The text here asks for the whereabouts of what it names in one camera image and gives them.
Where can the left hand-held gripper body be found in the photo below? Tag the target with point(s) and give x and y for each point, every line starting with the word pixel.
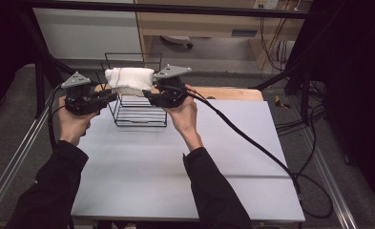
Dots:
pixel 80 101

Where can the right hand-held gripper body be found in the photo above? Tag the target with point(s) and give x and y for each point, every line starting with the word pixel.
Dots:
pixel 172 95

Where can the white towel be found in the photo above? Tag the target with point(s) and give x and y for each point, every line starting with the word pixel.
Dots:
pixel 131 79

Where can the person's left hand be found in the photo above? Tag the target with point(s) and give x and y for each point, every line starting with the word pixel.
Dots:
pixel 72 125

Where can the person's right hand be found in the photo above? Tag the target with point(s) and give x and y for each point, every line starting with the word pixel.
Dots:
pixel 186 120

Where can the black metal stand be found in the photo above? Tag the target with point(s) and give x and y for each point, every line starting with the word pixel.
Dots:
pixel 42 73
pixel 304 92

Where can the white chair base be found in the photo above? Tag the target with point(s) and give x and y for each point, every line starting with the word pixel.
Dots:
pixel 177 40

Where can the light wooden board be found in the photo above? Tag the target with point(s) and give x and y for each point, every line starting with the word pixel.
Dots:
pixel 233 94

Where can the white cabinet panel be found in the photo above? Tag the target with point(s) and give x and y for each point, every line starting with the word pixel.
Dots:
pixel 86 31

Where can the wooden desk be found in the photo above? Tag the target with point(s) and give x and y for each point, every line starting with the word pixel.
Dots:
pixel 201 27

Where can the black curtain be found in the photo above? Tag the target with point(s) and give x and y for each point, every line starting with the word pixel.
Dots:
pixel 360 79
pixel 4 47

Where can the yellow and black tool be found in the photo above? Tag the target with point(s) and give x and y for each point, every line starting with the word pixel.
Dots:
pixel 282 102

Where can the black frame bar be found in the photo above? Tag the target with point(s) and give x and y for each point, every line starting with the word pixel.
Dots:
pixel 175 11

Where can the aluminium rail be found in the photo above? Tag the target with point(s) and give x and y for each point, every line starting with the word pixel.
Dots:
pixel 10 168
pixel 331 184

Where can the white wall socket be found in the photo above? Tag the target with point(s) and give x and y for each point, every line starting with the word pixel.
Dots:
pixel 266 4

